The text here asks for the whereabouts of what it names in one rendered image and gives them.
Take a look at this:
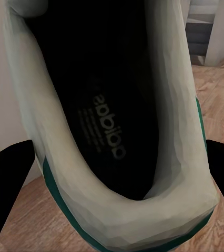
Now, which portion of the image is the gym shoe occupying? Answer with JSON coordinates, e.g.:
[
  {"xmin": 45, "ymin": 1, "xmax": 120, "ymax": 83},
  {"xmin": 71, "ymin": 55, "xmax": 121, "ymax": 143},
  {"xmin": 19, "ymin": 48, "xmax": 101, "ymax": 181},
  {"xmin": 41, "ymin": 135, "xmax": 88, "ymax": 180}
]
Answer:
[{"xmin": 1, "ymin": 0, "xmax": 219, "ymax": 252}]

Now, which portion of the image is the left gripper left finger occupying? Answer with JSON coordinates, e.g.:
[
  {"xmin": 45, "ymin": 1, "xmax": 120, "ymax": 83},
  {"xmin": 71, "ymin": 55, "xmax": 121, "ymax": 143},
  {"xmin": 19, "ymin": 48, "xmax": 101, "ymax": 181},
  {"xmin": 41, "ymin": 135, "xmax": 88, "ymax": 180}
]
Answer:
[{"xmin": 0, "ymin": 140, "xmax": 35, "ymax": 233}]

